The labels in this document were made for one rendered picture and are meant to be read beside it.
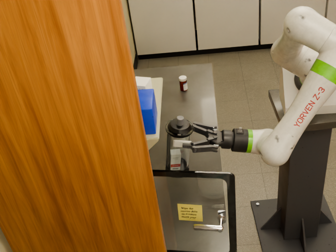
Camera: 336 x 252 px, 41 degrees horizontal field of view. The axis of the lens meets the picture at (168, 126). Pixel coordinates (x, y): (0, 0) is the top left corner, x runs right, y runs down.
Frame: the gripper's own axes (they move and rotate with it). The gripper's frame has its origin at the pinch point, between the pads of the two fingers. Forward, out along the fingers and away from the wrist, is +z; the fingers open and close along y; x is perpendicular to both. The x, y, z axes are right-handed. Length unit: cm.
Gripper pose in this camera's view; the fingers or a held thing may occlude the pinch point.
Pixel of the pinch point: (179, 135)
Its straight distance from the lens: 177.4
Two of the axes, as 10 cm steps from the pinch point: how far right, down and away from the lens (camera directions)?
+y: -0.5, 6.2, -7.9
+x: -0.7, 7.8, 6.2
